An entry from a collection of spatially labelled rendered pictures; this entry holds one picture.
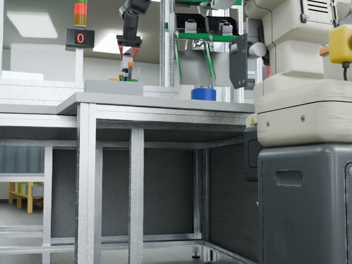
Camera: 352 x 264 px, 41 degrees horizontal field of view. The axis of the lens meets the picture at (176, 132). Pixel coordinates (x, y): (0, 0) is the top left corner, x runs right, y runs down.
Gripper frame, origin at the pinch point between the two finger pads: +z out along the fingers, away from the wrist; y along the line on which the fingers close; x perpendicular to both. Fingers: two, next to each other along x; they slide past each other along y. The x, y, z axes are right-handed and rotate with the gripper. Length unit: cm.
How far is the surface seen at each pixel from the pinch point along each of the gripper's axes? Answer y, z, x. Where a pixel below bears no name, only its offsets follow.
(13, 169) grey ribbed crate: 56, 147, -120
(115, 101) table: 12, -13, 62
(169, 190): -56, 138, -83
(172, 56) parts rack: -20.3, -0.6, -3.9
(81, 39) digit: 18.4, -2.3, -12.3
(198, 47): -55, 22, -76
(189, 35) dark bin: -24.9, -12.8, 1.4
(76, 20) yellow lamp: 20.5, -8.6, -17.8
